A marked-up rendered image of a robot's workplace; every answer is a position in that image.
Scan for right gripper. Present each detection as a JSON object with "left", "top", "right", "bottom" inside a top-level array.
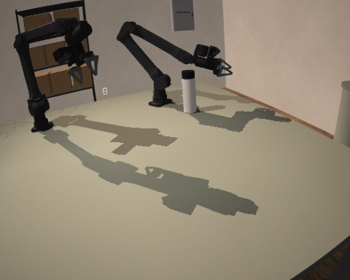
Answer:
[{"left": 67, "top": 43, "right": 98, "bottom": 84}]

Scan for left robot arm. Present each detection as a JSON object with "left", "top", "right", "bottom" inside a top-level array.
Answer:
[{"left": 117, "top": 21, "right": 220, "bottom": 107}]

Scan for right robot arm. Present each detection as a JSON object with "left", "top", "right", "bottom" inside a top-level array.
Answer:
[{"left": 14, "top": 17, "right": 93, "bottom": 132}]

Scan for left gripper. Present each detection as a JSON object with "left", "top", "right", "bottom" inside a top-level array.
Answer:
[{"left": 204, "top": 58, "right": 233, "bottom": 77}]

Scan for black bottle cap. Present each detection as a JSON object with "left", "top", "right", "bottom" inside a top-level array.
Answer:
[{"left": 182, "top": 70, "right": 195, "bottom": 79}]

